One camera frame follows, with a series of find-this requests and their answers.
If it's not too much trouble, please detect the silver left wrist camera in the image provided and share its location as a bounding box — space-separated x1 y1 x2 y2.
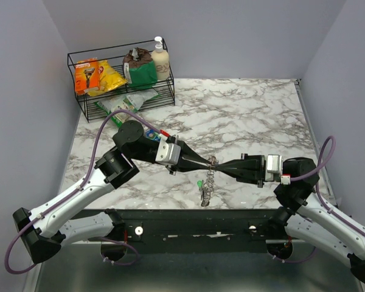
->
155 140 181 165

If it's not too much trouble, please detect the orange razor box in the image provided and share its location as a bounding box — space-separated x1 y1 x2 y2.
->
74 58 100 95

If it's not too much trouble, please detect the green white snack bag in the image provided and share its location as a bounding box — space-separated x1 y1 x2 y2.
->
95 89 159 115

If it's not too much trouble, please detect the black wire shelf rack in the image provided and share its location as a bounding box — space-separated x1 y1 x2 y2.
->
67 37 175 121

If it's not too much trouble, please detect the steel key ring organiser disc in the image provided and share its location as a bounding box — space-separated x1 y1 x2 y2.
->
200 156 218 207

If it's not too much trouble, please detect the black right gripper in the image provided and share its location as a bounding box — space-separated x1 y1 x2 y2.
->
212 153 277 187

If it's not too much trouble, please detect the cream pump lotion bottle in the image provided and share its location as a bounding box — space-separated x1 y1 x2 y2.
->
151 36 170 80

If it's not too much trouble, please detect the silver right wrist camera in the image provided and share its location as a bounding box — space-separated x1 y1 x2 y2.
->
265 154 283 182

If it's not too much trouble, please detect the green brown coffee bag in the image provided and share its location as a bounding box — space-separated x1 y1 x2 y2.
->
123 47 158 90

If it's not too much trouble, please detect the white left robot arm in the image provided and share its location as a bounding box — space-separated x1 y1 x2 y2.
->
13 120 210 264

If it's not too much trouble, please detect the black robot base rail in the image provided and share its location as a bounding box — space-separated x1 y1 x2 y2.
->
78 208 305 255

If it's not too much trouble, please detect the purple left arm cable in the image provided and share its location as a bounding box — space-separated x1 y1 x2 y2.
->
4 109 171 274

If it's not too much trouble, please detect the yellow chips bag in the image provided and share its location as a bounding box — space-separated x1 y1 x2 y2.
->
88 60 128 97

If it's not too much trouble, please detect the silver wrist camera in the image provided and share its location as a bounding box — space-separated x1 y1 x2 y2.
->
155 140 181 165
265 154 283 182

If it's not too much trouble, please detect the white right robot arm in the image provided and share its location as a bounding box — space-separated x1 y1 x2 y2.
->
214 155 365 284

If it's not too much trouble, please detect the blue green sponge pack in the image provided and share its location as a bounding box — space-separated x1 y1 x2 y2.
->
145 129 161 142

